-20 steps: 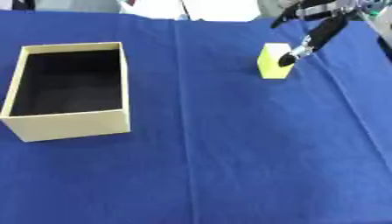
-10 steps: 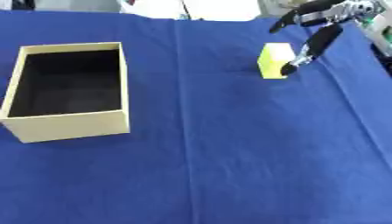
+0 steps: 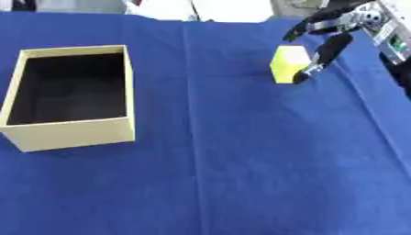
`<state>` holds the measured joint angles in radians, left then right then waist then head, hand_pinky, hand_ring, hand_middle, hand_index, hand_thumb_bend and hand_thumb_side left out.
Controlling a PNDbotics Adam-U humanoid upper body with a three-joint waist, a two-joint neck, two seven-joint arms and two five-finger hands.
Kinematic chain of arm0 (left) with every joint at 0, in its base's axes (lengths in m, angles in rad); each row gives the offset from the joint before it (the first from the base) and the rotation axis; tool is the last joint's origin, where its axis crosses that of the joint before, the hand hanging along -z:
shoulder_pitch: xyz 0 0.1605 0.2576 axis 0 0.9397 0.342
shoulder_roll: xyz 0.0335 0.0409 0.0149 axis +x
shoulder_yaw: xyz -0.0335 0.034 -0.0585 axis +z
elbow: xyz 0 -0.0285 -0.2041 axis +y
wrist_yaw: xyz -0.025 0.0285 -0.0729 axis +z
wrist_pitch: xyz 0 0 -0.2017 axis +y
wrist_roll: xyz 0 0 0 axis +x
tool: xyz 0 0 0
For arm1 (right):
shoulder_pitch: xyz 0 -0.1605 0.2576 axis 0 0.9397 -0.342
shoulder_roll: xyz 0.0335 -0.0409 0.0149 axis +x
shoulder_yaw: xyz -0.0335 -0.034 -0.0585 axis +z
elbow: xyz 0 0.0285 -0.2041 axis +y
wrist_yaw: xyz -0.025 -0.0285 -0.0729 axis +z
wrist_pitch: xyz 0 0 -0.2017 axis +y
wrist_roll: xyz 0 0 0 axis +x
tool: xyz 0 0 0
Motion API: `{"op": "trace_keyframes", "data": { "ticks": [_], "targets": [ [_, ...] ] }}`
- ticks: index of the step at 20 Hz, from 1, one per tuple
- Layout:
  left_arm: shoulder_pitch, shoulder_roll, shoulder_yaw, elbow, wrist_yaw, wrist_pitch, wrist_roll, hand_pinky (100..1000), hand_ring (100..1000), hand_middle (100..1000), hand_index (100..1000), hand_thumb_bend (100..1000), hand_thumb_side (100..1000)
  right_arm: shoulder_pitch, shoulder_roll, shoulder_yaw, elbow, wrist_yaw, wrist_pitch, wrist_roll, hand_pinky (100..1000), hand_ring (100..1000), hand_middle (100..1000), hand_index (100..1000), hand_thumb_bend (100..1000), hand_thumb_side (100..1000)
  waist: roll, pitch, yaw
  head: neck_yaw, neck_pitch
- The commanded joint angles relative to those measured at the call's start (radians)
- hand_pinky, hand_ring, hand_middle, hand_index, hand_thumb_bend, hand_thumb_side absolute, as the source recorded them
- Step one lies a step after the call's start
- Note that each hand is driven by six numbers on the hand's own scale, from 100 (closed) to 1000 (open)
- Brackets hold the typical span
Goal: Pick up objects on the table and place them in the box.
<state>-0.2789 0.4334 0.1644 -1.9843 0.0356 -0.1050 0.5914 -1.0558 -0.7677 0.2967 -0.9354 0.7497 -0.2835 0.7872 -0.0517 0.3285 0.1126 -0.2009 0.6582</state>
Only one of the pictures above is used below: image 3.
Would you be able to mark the yellow block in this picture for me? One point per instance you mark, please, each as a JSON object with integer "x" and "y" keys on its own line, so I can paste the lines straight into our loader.
{"x": 289, "y": 63}

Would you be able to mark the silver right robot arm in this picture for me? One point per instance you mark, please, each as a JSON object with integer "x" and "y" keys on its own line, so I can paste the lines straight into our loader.
{"x": 393, "y": 42}

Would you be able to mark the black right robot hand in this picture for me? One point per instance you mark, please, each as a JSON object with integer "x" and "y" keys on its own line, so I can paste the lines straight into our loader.
{"x": 333, "y": 46}

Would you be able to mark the tan cardboard box black inside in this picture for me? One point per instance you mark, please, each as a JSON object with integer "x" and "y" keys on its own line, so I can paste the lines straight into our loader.
{"x": 67, "y": 98}

